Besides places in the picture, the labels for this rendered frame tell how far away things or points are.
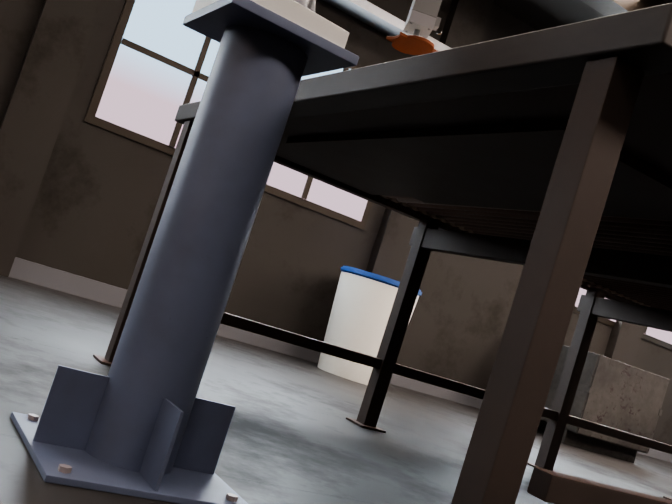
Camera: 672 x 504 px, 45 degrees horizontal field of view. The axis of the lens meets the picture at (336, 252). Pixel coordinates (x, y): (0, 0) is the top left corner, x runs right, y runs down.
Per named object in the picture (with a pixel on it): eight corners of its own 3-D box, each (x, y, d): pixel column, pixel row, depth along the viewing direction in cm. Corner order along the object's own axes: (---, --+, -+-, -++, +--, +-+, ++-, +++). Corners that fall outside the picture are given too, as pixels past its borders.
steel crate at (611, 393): (551, 430, 690) (574, 353, 695) (650, 469, 602) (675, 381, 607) (482, 410, 651) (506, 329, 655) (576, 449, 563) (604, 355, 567)
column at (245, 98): (44, 482, 129) (218, -30, 135) (9, 417, 162) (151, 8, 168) (253, 516, 148) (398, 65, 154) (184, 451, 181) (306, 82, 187)
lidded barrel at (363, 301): (362, 377, 592) (391, 284, 597) (407, 397, 542) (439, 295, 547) (295, 358, 564) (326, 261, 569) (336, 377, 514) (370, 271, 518)
